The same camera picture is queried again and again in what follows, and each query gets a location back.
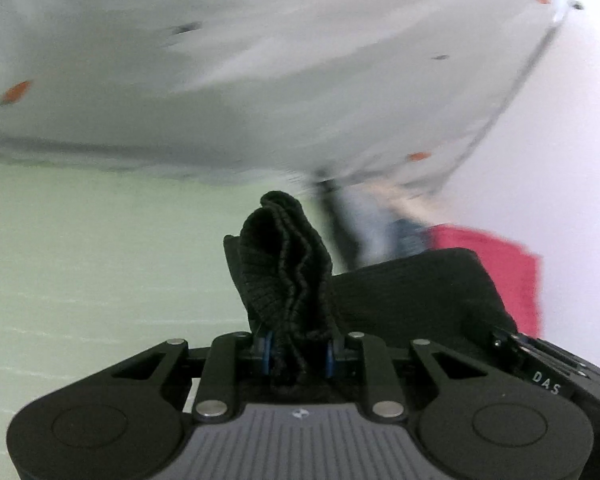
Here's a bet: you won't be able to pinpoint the black knit garment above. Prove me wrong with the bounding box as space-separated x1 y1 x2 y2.
223 191 517 400

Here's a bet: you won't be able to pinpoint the blue denim jeans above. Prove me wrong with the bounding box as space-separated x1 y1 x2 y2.
389 216 430 259

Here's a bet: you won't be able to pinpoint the red checkered garment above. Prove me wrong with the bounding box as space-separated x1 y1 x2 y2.
428 224 542 337

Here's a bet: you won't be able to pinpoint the light grey folded garment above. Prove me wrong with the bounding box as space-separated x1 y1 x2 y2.
337 184 394 266

